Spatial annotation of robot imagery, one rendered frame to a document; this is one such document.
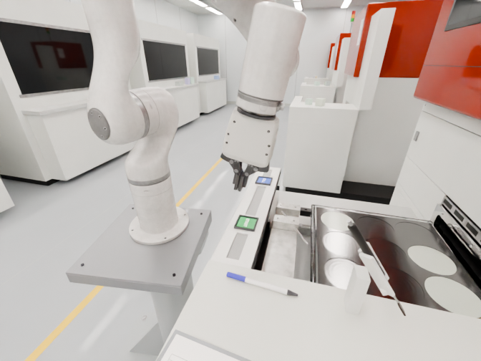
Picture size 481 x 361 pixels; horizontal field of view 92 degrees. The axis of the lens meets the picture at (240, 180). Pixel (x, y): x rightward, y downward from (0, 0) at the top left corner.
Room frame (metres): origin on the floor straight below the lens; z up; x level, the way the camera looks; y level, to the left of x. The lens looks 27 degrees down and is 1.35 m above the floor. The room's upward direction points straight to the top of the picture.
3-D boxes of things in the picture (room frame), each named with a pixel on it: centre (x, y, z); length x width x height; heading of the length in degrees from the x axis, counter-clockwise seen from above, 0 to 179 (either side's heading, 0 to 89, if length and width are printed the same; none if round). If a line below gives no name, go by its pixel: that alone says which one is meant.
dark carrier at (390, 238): (0.47, -0.38, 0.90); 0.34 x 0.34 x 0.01; 74
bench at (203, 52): (7.65, 1.19, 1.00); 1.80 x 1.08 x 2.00; 164
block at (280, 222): (0.59, -0.14, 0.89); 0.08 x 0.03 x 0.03; 74
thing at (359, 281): (0.26, -0.21, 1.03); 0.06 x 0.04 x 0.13; 74
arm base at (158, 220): (0.62, 0.27, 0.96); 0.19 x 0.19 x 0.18
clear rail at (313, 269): (0.51, -0.21, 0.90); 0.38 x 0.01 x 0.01; 164
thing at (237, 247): (0.63, -0.05, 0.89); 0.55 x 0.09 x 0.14; 164
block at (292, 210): (0.67, -0.16, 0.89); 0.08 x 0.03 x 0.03; 74
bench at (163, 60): (5.53, 1.78, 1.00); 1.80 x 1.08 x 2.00; 164
